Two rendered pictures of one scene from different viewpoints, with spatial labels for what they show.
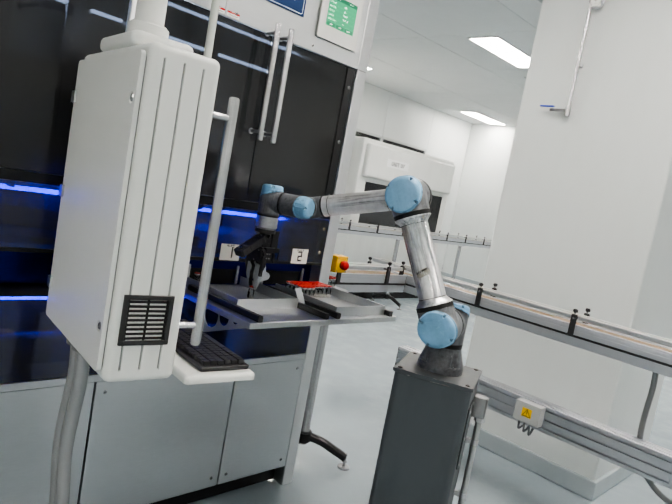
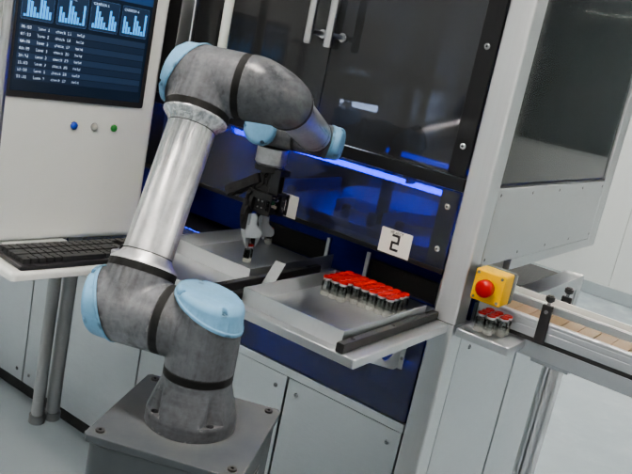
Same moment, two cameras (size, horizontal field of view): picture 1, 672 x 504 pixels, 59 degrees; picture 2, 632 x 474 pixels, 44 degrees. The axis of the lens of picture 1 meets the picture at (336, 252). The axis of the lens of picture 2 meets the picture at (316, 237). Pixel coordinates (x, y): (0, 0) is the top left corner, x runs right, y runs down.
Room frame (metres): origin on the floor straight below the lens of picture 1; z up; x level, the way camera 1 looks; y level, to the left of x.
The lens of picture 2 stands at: (1.85, -1.61, 1.43)
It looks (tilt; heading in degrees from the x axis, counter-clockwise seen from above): 13 degrees down; 80
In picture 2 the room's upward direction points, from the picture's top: 12 degrees clockwise
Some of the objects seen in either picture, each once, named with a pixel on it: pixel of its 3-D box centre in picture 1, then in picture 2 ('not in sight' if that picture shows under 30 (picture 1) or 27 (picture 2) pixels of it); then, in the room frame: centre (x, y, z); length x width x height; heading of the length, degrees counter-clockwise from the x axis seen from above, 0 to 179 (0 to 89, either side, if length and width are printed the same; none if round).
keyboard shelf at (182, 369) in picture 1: (171, 351); (68, 254); (1.59, 0.40, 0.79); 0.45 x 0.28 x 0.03; 40
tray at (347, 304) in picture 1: (329, 298); (337, 304); (2.22, -0.01, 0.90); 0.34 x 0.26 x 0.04; 46
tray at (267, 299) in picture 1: (239, 291); (254, 252); (2.05, 0.31, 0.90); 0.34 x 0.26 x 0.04; 46
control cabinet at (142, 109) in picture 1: (124, 199); (58, 86); (1.49, 0.55, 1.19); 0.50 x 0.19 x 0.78; 40
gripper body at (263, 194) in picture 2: (264, 245); (267, 190); (2.05, 0.25, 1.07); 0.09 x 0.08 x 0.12; 136
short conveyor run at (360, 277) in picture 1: (354, 273); (628, 351); (2.86, -0.11, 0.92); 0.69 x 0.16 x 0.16; 136
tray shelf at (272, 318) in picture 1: (286, 303); (287, 287); (2.12, 0.14, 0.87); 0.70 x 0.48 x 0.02; 136
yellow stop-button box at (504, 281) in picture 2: (336, 263); (493, 285); (2.56, -0.01, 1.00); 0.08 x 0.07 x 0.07; 46
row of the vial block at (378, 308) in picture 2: (314, 291); (359, 295); (2.28, 0.06, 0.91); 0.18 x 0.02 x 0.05; 136
